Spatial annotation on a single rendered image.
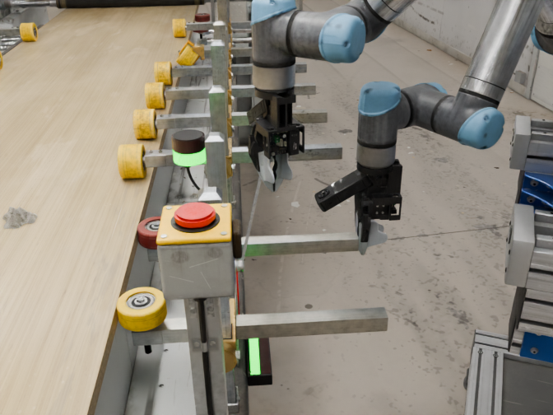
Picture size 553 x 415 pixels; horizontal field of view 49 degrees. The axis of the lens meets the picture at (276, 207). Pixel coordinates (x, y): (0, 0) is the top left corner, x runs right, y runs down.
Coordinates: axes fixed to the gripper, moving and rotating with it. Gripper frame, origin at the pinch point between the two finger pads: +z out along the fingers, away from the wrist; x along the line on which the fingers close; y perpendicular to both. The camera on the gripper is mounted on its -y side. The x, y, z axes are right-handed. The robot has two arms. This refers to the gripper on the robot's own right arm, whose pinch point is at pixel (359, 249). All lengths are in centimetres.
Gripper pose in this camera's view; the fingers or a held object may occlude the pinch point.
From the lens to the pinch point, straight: 128.7
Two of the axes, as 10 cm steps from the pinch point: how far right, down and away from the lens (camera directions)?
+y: 10.0, -0.5, 0.5
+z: 0.1, 8.8, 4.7
